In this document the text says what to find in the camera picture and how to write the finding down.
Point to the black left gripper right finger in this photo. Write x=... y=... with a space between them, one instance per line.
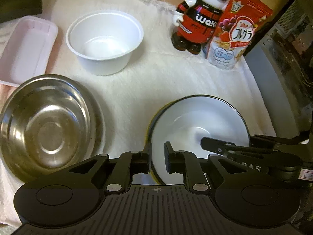
x=187 y=164

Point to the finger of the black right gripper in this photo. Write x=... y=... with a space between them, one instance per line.
x=217 y=146
x=304 y=135

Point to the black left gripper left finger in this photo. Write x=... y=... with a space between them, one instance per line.
x=126 y=166

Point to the white plate with dark rim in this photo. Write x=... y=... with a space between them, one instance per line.
x=185 y=122

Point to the stainless steel bowl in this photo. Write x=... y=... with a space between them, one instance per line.
x=49 y=122

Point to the dark computer case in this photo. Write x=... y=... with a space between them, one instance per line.
x=280 y=59

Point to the white fringed cloth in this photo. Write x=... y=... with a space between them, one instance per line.
x=155 y=75

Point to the red granola cereal bag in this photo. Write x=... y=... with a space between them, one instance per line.
x=234 y=32

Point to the white plastic bowl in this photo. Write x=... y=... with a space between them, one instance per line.
x=103 y=41

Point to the red white robot figure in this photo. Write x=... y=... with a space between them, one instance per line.
x=195 y=22

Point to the pink plastic tray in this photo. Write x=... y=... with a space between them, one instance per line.
x=27 y=51

